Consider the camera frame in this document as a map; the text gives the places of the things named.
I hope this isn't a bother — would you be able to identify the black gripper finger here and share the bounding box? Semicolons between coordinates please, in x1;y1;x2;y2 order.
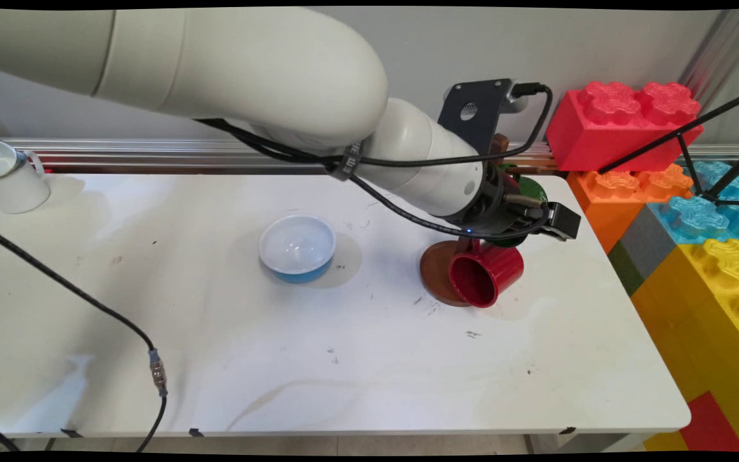
536;201;582;242

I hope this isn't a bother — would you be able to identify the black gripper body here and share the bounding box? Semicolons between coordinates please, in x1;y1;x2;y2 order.
445;162;550;241

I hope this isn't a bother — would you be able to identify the green mug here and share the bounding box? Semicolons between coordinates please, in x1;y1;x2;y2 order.
488;162;548;249

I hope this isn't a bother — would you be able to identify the big orange toy block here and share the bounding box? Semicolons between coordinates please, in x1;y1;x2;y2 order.
566;165;694;254

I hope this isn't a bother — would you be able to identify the red mug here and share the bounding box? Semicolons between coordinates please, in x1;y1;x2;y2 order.
448;239;525;309

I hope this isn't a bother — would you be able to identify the dark green toy block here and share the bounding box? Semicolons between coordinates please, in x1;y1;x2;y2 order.
607;241;645;297

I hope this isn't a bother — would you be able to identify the brown wooden mug tree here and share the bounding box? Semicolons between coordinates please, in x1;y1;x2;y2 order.
420;133;559;307

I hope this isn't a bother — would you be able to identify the big grey toy block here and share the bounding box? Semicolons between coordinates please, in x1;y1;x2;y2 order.
618;204;678;283

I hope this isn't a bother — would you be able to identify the big red toy block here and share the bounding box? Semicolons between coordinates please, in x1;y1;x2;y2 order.
545;81;705;174

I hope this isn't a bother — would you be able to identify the big blue toy block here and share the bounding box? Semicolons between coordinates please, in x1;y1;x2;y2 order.
649;160;739;246

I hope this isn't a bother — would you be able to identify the big yellow toy block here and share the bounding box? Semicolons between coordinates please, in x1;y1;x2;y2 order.
629;239;739;453

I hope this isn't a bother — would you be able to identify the black tripod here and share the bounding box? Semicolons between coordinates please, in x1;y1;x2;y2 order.
597;87;739;209

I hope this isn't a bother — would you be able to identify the blue and white bowl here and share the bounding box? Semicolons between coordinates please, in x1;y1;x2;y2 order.
258;214;337;284

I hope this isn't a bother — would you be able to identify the small red toy block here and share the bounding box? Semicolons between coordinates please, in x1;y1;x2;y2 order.
677;391;739;453

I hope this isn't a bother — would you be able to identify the white mug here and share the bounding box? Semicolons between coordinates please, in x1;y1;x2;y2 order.
0;139;51;214

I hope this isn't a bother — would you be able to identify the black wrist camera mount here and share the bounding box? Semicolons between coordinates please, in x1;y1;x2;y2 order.
437;78;531;155

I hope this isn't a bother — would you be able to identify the black camera cable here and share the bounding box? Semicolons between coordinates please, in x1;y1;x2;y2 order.
195;82;554;169

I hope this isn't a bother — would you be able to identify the black velcro strap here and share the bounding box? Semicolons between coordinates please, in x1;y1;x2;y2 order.
328;138;365;182

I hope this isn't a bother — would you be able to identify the aluminium upright post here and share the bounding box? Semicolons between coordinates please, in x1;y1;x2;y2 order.
677;10;739;107

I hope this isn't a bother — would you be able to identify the aluminium rail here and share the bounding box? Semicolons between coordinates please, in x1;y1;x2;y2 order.
0;137;739;175

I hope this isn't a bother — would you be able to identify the black cable with metal connector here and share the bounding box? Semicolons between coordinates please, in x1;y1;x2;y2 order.
0;221;169;453

